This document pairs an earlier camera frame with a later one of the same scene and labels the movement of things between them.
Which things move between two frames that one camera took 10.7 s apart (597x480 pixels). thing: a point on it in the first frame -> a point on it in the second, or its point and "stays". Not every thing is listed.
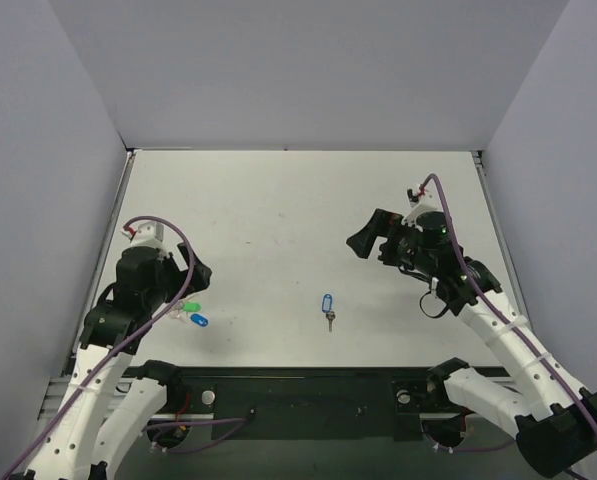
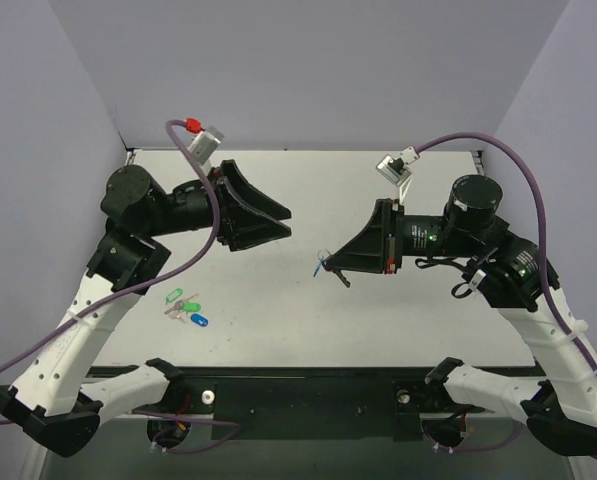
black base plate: (313, 403) stays
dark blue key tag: (198, 319) stays
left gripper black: (179, 273) -> (223, 205)
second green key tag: (192, 307) stays
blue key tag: (327, 301) -> (318, 266)
